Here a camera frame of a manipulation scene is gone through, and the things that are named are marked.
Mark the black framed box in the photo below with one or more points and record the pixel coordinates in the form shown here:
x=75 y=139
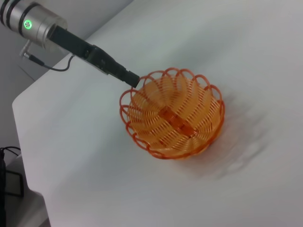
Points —
x=14 y=183

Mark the silver angled connector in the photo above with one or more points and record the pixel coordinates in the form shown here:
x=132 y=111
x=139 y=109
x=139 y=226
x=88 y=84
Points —
x=24 y=50

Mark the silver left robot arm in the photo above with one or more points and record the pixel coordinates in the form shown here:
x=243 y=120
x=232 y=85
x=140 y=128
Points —
x=30 y=21

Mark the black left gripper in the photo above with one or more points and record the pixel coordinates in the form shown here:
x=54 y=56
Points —
x=80 y=48

